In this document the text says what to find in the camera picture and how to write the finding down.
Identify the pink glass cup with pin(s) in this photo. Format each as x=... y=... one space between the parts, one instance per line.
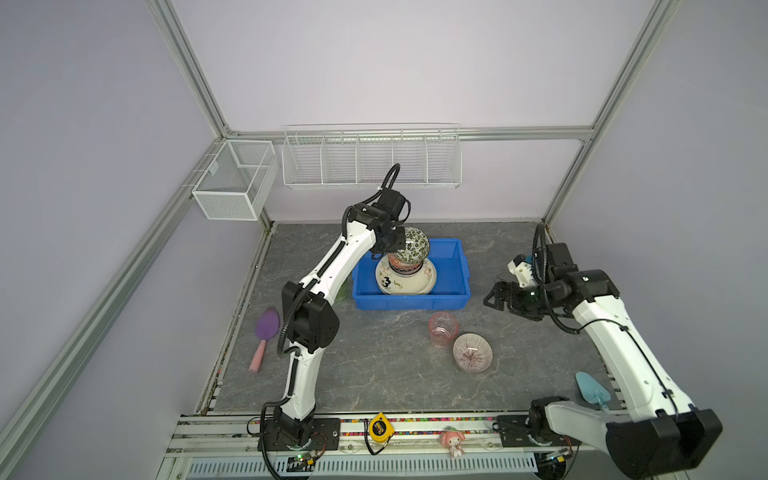
x=443 y=328

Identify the yellow tape measure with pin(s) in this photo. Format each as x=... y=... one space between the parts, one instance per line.
x=378 y=433

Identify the white mesh basket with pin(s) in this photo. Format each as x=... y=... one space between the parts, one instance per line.
x=237 y=181

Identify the green glass cup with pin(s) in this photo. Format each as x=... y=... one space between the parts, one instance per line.
x=344 y=293

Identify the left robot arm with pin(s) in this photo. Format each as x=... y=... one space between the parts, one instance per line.
x=372 y=226

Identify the pink doll figurine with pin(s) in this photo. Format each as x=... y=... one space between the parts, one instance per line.
x=452 y=439

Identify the teal plastic trowel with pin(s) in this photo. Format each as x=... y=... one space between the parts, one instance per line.
x=592 y=391

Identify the purple striped bowl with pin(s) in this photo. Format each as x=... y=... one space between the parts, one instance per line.
x=472 y=353

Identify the blue plastic bin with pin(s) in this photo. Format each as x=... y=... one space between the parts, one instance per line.
x=451 y=291

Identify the purple silicone spatula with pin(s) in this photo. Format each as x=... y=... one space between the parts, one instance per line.
x=266 y=328

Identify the olive leaf pattern bowl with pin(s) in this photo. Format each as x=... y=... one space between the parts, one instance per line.
x=417 y=247

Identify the orange patterned bowl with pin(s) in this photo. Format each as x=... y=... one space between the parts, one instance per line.
x=403 y=268

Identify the cream painted plate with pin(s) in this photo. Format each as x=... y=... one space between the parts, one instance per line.
x=390 y=282

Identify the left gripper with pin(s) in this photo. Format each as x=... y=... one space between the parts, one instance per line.
x=401 y=244

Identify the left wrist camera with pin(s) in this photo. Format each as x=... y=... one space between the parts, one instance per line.
x=395 y=204

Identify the white wire wall rack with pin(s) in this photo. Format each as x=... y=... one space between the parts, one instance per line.
x=337 y=156

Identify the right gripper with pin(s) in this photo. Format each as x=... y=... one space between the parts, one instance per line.
x=513 y=289

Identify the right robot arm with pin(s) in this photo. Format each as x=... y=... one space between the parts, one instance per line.
x=660 y=430

